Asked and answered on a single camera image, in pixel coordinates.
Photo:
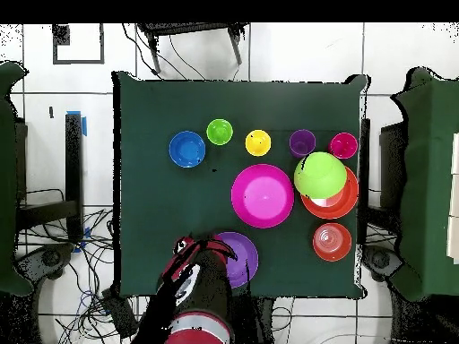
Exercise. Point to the large pink bowl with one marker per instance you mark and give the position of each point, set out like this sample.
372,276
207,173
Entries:
262,196

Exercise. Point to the purple bowl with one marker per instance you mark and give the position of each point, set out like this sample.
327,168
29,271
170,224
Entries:
245,258

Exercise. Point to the green bowl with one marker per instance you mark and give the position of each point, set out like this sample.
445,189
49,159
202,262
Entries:
319,175

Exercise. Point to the large orange bowl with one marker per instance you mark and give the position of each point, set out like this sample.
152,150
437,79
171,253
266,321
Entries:
349,204

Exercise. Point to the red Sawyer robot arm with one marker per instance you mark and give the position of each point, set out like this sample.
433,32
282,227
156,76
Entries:
204,286

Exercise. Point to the yellow cup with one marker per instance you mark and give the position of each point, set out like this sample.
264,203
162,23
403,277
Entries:
258,143

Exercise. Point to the blue bowl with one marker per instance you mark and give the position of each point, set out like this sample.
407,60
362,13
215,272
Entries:
187,149

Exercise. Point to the green cup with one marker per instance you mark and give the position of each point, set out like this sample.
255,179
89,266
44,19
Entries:
219,132

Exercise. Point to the purple cup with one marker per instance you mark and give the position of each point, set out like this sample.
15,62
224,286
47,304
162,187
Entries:
302,142

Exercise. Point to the dark green tablecloth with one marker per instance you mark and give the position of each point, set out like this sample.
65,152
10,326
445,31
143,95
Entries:
215,100

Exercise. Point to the small orange bowl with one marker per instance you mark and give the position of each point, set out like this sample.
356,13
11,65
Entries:
332,242

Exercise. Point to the pink cup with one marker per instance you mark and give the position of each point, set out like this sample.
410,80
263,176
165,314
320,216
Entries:
343,146

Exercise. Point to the blue tape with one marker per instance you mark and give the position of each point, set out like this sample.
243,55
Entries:
84,125

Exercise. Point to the black power box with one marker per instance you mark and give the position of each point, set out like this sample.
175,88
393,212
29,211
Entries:
120,315

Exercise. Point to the black stool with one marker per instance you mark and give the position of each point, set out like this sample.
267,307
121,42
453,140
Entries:
186,28

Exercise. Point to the green cloth side table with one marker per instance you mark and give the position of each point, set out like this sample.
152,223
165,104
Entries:
7,179
430,179

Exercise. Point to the black metal post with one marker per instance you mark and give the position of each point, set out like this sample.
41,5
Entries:
365,161

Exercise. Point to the black metal frame beam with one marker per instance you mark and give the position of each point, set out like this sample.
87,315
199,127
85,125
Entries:
73,161

